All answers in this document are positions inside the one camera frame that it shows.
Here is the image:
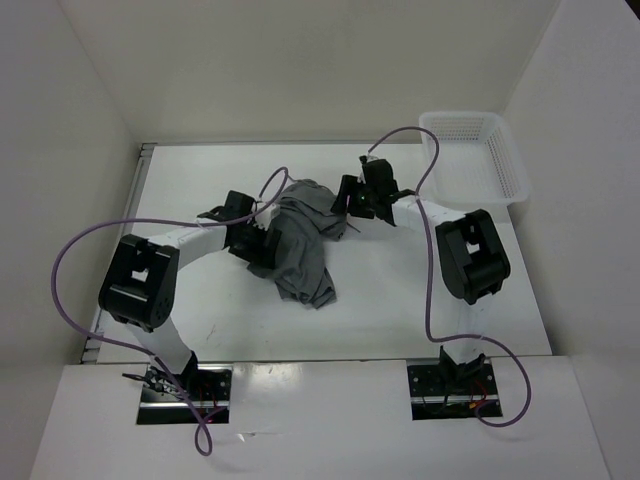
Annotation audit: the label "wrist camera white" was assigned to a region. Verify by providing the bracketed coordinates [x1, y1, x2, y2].
[358, 154, 377, 166]
[250, 203, 280, 231]

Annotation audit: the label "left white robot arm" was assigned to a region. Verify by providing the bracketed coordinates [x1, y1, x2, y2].
[99, 191, 281, 400]

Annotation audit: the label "white plastic basket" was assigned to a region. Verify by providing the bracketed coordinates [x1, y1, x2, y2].
[419, 111, 530, 206]

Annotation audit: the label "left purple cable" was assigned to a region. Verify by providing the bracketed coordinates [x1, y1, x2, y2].
[52, 167, 301, 457]

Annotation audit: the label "grey shorts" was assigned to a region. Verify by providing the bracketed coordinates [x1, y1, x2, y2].
[247, 179, 347, 309]

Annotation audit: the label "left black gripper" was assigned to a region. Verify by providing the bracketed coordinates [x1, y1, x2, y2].
[228, 219, 281, 268]

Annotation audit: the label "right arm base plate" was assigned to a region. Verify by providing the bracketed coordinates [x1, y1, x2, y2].
[406, 360, 502, 421]

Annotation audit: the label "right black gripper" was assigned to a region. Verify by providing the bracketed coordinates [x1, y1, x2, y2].
[331, 174, 379, 219]

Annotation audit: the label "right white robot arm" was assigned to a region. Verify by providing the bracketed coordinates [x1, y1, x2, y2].
[331, 156, 511, 393]

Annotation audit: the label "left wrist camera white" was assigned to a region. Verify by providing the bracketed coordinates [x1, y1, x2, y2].
[250, 203, 280, 231]

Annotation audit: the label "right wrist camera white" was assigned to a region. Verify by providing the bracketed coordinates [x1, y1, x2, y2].
[358, 154, 377, 166]

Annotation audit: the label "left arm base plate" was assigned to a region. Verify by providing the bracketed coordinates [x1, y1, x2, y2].
[123, 364, 233, 426]

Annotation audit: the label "aluminium table frame rail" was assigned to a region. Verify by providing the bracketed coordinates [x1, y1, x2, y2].
[80, 143, 156, 365]

